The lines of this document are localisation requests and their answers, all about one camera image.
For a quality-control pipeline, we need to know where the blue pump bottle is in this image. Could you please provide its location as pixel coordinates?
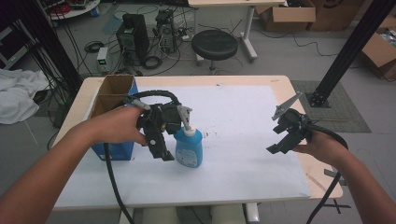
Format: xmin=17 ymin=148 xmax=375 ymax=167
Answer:
xmin=173 ymin=124 xmax=205 ymax=169

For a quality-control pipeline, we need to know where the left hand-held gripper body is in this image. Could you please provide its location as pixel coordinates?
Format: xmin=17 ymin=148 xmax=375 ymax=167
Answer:
xmin=135 ymin=102 xmax=194 ymax=136

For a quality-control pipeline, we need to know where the tall brown cardboard box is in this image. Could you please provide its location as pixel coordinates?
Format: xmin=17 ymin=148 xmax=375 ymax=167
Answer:
xmin=307 ymin=0 xmax=366 ymax=33

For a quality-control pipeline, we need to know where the person's left hand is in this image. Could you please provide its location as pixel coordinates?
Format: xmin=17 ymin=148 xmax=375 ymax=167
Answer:
xmin=90 ymin=105 xmax=149 ymax=147

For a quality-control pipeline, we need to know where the black round stool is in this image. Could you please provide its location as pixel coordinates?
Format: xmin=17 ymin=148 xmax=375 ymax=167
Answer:
xmin=190 ymin=29 xmax=240 ymax=76

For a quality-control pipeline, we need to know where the slim black computer tower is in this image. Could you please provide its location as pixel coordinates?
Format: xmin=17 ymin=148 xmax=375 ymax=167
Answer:
xmin=154 ymin=8 xmax=177 ymax=54

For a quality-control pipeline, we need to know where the white cloth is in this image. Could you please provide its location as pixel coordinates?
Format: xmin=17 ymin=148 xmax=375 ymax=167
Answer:
xmin=0 ymin=67 xmax=51 ymax=126

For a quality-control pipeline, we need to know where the small white power supply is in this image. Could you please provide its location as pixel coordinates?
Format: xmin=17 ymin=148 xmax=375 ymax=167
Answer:
xmin=95 ymin=46 xmax=110 ymax=75

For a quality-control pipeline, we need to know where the white-legged wooden table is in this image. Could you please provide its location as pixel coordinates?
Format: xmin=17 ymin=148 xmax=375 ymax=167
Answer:
xmin=187 ymin=0 xmax=287 ymax=63

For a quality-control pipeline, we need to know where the light wooden table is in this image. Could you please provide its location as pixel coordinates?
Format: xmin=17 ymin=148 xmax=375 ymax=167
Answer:
xmin=50 ymin=75 xmax=345 ymax=224

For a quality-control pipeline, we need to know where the large black computer tower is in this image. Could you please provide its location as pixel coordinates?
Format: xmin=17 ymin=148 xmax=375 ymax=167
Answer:
xmin=116 ymin=12 xmax=150 ymax=63

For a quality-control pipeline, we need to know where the black metal frame post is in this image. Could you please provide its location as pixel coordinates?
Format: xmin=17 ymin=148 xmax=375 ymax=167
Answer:
xmin=305 ymin=0 xmax=396 ymax=109

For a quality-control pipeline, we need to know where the grey floor mat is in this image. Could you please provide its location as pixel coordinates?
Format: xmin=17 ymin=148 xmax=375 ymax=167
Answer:
xmin=290 ymin=79 xmax=372 ymax=134

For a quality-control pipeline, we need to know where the white power strip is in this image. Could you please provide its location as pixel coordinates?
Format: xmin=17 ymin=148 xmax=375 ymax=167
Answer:
xmin=178 ymin=29 xmax=192 ymax=43

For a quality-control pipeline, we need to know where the small black cable coil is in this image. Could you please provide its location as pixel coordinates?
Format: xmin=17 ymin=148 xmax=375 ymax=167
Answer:
xmin=84 ymin=40 xmax=106 ymax=54

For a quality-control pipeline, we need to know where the brown cardboard box with contents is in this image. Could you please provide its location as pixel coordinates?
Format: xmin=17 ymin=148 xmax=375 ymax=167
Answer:
xmin=361 ymin=14 xmax=396 ymax=81

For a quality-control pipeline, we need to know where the open brown cardboard box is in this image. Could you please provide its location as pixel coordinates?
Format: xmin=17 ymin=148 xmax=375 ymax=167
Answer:
xmin=254 ymin=0 xmax=318 ymax=33

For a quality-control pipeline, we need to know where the black tape strip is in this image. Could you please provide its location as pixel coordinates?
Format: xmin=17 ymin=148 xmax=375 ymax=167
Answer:
xmin=322 ymin=168 xmax=347 ymax=187

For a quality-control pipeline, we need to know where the blue cardboard box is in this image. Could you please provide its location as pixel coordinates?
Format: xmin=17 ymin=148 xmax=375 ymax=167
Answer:
xmin=88 ymin=74 xmax=140 ymax=162

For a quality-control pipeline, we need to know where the round white table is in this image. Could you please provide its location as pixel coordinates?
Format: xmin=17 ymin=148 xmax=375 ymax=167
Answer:
xmin=46 ymin=0 xmax=102 ymax=21

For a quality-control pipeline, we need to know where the thin black floor cable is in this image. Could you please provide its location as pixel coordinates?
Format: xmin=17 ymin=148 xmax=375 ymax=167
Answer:
xmin=251 ymin=27 xmax=340 ymax=59

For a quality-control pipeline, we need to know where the black curtain stand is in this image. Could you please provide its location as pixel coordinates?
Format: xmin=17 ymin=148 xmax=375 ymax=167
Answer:
xmin=0 ymin=0 xmax=84 ymax=91

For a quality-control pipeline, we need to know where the person's right hand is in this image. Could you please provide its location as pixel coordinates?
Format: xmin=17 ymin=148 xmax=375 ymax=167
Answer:
xmin=292 ymin=131 xmax=349 ymax=166

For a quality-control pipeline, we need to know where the large black cable coil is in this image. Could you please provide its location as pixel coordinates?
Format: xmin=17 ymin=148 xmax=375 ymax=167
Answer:
xmin=142 ymin=54 xmax=163 ymax=71

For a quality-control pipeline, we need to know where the black corrugated left gripper cable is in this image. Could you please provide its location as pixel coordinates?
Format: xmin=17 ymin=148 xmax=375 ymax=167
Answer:
xmin=103 ymin=90 xmax=182 ymax=224

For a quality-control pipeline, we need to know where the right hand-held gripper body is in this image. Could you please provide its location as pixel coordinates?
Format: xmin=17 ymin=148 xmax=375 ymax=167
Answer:
xmin=271 ymin=91 xmax=314 ymax=147

